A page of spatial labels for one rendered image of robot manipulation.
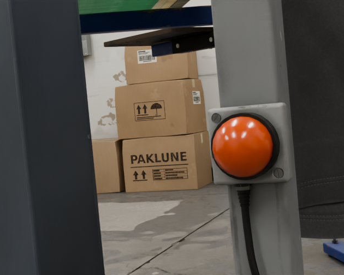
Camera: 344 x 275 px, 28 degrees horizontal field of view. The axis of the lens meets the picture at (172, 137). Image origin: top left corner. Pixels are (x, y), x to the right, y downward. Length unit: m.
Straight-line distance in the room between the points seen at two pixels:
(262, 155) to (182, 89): 4.76
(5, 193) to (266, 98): 0.75
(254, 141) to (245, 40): 0.07
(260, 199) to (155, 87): 4.81
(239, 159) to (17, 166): 0.74
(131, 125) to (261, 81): 4.93
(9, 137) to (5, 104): 0.05
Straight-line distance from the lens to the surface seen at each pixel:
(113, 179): 5.47
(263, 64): 0.44
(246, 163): 0.41
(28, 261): 1.13
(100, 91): 5.98
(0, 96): 1.12
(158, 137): 5.26
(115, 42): 2.78
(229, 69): 0.45
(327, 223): 0.76
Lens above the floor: 0.68
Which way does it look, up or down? 3 degrees down
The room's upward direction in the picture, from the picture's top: 5 degrees counter-clockwise
